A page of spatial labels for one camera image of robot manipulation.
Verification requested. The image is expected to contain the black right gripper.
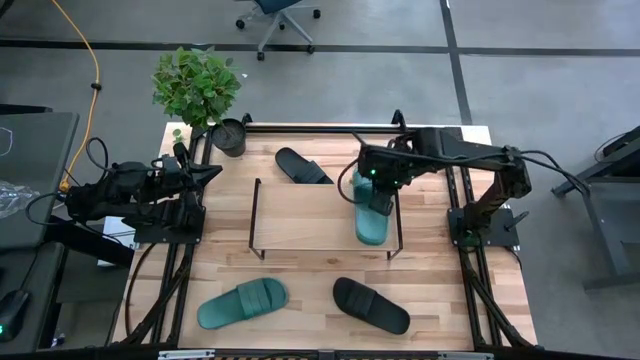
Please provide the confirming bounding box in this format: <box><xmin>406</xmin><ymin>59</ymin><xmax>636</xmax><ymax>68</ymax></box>
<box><xmin>357</xmin><ymin>142</ymin><xmax>404</xmax><ymax>217</ymax></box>

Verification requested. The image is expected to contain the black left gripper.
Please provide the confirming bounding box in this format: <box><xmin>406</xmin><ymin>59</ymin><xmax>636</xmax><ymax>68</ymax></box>
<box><xmin>149</xmin><ymin>154</ymin><xmax>224</xmax><ymax>191</ymax></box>

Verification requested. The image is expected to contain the green rubber slide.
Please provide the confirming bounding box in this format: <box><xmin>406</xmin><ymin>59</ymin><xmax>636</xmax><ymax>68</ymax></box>
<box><xmin>196</xmin><ymin>277</ymin><xmax>290</xmax><ymax>331</ymax></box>
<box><xmin>351</xmin><ymin>167</ymin><xmax>392</xmax><ymax>247</ymax></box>

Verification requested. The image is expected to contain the black rubber slide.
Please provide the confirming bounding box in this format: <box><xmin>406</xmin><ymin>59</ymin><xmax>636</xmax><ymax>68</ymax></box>
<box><xmin>274</xmin><ymin>146</ymin><xmax>335</xmax><ymax>186</ymax></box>
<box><xmin>332</xmin><ymin>276</ymin><xmax>412</xmax><ymax>336</ymax></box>

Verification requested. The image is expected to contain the leafy plant in black pot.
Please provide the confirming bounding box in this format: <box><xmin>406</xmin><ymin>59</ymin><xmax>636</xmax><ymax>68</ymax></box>
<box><xmin>151</xmin><ymin>46</ymin><xmax>247</xmax><ymax>159</ymax></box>

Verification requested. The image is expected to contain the white paper sheet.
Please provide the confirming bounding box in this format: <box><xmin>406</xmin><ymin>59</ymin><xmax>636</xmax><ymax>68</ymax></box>
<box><xmin>97</xmin><ymin>209</ymin><xmax>139</xmax><ymax>266</ymax></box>

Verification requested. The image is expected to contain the dark desk with laptop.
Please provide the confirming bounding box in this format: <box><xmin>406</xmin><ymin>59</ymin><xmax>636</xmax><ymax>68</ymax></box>
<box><xmin>0</xmin><ymin>103</ymin><xmax>136</xmax><ymax>351</ymax></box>

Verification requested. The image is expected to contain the office chair base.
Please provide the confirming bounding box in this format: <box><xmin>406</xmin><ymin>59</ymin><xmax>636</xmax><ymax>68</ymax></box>
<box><xmin>234</xmin><ymin>0</ymin><xmax>322</xmax><ymax>62</ymax></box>

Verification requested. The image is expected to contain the clear plastic bag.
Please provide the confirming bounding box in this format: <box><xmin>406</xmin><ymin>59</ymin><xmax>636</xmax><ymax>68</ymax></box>
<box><xmin>0</xmin><ymin>180</ymin><xmax>41</xmax><ymax>220</ymax></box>

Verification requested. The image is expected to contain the grey side desk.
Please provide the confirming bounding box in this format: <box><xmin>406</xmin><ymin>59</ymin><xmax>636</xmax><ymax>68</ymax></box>
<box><xmin>552</xmin><ymin>124</ymin><xmax>640</xmax><ymax>291</ymax></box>

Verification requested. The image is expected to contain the black computer mouse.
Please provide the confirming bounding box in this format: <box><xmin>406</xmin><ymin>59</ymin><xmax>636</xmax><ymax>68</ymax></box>
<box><xmin>0</xmin><ymin>289</ymin><xmax>31</xmax><ymax>344</ymax></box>

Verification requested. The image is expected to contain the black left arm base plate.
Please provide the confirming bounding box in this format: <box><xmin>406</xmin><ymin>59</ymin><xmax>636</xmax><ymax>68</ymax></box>
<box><xmin>133</xmin><ymin>207</ymin><xmax>206</xmax><ymax>245</ymax></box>

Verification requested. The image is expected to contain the black metal table frame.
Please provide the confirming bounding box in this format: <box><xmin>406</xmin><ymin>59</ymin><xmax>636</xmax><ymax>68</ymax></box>
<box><xmin>112</xmin><ymin>109</ymin><xmax>539</xmax><ymax>351</ymax></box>

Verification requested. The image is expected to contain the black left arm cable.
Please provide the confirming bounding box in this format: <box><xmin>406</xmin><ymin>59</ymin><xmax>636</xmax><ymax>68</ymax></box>
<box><xmin>24</xmin><ymin>137</ymin><xmax>111</xmax><ymax>227</ymax></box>

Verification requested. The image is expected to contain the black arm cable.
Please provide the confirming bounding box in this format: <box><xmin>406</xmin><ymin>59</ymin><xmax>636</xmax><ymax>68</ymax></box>
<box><xmin>517</xmin><ymin>148</ymin><xmax>594</xmax><ymax>196</ymax></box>
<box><xmin>24</xmin><ymin>137</ymin><xmax>111</xmax><ymax>227</ymax></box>

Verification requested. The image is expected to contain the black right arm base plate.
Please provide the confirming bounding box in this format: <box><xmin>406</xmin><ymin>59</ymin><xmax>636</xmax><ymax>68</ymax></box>
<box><xmin>447</xmin><ymin>207</ymin><xmax>530</xmax><ymax>249</ymax></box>

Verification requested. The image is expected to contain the yellow cable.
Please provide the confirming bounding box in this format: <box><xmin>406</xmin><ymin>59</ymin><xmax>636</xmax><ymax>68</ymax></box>
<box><xmin>49</xmin><ymin>0</ymin><xmax>101</xmax><ymax>194</ymax></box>

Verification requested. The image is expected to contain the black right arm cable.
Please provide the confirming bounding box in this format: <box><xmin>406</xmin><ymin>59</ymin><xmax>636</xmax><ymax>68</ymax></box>
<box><xmin>517</xmin><ymin>148</ymin><xmax>594</xmax><ymax>196</ymax></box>

